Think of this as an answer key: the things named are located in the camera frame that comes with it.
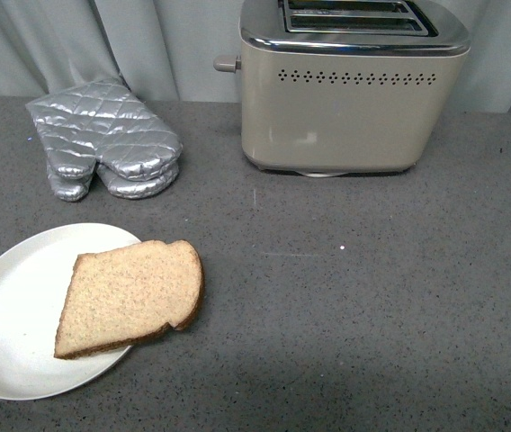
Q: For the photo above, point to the brown bread slice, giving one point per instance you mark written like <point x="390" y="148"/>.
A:
<point x="128" y="295"/>

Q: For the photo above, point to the white round plate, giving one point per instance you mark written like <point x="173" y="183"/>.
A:
<point x="34" y="276"/>

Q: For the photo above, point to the beige two-slot toaster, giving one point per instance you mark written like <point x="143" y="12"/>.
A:
<point x="336" y="87"/>

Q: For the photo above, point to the upper silver quilted oven mitt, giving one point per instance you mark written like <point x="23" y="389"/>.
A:
<point x="104" y="123"/>

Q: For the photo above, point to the silver quilted oven mitt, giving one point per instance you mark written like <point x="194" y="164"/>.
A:
<point x="104" y="123"/>
<point x="73" y="190"/>

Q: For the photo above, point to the lower silver quilted oven mitt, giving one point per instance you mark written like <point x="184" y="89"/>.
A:
<point x="73" y="190"/>

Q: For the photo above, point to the grey curtain backdrop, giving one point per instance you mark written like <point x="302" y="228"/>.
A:
<point x="164" y="50"/>

